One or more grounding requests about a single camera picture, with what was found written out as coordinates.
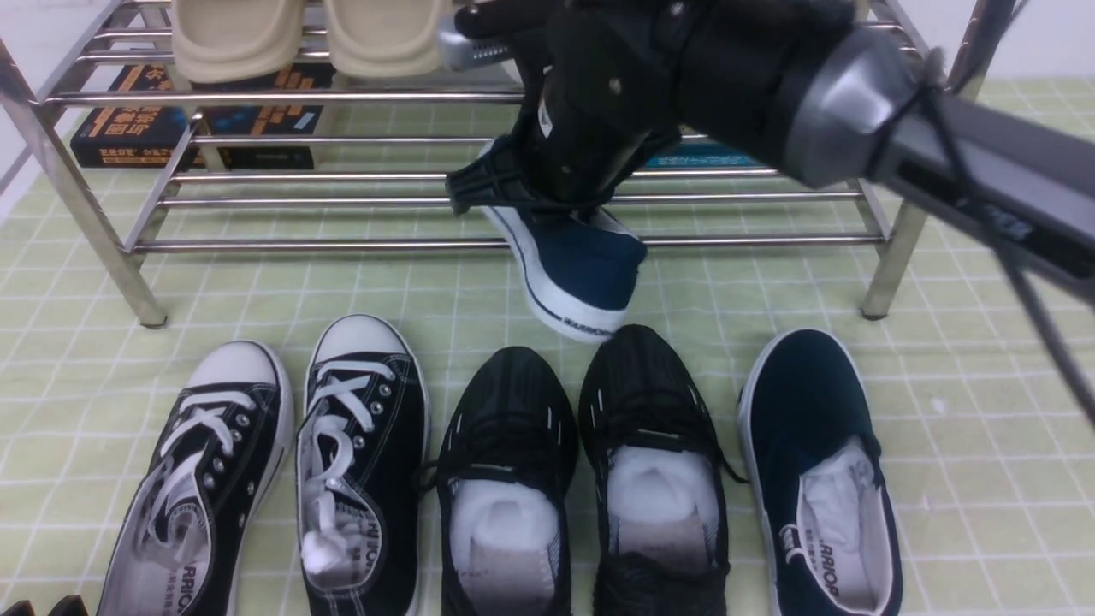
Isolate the black orange book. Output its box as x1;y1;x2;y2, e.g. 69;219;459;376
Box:
69;65;344;170

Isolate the blue teal book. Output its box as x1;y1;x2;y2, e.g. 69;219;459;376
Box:
645;139;764;170

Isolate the beige slipper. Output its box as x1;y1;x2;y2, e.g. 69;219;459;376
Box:
171;1;306;83
323;1;451;79

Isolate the black mesh sneaker right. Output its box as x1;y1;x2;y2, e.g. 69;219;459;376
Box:
577;324;731;615

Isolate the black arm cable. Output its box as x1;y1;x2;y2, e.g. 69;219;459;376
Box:
915;0;1095;429

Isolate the beige slipper far left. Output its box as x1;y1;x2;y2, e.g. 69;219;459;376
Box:
171;1;306;83

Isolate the black canvas sneaker left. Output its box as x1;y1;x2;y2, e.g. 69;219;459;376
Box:
97;341;296;615

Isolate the black canvas sneaker right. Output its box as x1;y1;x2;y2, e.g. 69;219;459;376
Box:
296;313;430;615

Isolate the black canvas sneaker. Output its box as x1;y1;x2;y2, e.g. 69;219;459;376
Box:
97;341;296;615
296;313;430;615

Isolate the black mesh sneaker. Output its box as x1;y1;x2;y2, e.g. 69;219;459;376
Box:
423;346;578;615
577;324;731;615

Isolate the black object bottom left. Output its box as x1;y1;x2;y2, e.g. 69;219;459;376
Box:
0;595;90;616

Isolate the stainless steel shoe rack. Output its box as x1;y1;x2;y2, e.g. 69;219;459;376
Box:
3;1;927;330

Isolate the navy slip-on shoe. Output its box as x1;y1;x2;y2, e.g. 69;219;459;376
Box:
476;137;648;345
737;329;903;615

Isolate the black mesh sneaker left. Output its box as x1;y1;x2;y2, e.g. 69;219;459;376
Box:
423;346;578;615

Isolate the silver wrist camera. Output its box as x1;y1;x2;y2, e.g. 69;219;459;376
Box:
435;14;515;73

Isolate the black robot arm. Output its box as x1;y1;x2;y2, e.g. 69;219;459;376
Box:
437;1;1094;303

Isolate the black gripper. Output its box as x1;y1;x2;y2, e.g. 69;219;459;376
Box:
445;1;711;216

